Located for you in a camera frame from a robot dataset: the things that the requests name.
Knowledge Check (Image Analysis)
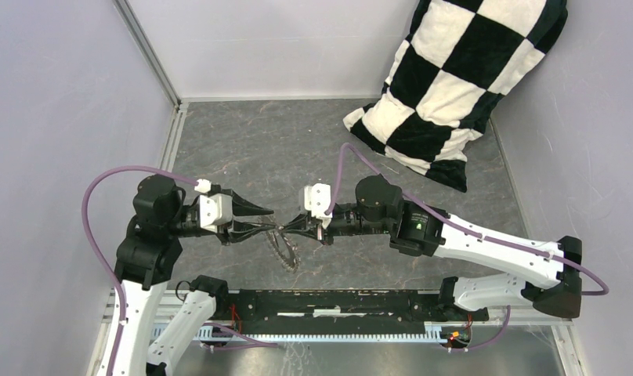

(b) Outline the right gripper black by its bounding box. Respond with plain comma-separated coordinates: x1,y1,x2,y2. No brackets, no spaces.
282,204,391,247

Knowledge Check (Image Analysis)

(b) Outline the metal disc with key rings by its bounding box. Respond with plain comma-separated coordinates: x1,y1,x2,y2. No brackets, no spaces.
266,227,299,273

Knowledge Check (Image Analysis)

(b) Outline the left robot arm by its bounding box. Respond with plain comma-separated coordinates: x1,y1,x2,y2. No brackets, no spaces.
99,168,270,375

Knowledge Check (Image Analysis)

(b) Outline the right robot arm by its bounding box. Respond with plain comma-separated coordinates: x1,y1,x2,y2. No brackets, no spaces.
280,175,582,320

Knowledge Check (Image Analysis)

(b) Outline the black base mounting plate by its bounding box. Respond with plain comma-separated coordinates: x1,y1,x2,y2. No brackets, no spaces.
212,290,490,335

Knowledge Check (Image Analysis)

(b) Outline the black and white checkered pillow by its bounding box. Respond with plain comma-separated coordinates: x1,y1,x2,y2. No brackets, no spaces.
343,0,568,192

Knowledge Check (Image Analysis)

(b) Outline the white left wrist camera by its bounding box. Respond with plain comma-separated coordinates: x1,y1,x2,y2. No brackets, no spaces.
194,179,233,233

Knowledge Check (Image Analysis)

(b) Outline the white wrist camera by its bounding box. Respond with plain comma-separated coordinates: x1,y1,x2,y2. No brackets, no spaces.
299,183,332,229
194,179,233,233

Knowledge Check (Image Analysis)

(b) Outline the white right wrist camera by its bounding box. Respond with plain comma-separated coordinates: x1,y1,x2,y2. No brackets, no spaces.
299,183,332,229

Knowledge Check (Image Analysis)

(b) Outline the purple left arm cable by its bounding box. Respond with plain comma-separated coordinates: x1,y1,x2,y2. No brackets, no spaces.
81,165,279,376

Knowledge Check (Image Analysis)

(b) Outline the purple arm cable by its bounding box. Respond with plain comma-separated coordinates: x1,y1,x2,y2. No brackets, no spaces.
324,143,609,353
81,165,279,376

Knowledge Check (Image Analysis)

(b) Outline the white slotted cable duct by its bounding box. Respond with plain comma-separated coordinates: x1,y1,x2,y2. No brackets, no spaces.
155,324,447,344

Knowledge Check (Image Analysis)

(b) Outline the aluminium corner post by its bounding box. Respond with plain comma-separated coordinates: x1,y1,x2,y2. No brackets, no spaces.
113,0,182,108

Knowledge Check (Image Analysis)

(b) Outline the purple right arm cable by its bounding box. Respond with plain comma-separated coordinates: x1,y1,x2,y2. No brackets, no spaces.
324,143,609,353

